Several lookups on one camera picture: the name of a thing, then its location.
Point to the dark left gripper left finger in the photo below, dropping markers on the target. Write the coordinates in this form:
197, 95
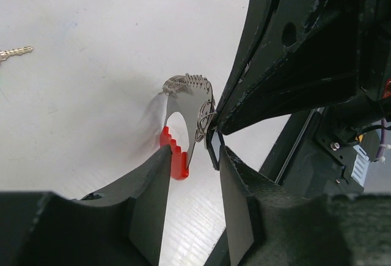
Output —
119, 224

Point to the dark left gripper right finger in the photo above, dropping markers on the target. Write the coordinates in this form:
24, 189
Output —
267, 225

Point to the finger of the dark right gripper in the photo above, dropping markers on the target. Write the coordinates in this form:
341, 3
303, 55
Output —
257, 19

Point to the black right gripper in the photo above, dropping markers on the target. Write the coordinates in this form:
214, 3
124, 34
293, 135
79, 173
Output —
307, 59

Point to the key with black tag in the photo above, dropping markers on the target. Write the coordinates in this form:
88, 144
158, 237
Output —
213, 142

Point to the red handled metal key organizer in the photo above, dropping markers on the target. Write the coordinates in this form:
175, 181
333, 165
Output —
192, 97

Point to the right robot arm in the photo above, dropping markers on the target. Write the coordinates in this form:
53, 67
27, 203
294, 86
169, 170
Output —
360, 113

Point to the key with green tag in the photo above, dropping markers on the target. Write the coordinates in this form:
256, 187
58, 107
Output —
5, 54

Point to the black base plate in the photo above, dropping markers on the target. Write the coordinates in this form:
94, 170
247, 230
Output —
308, 160

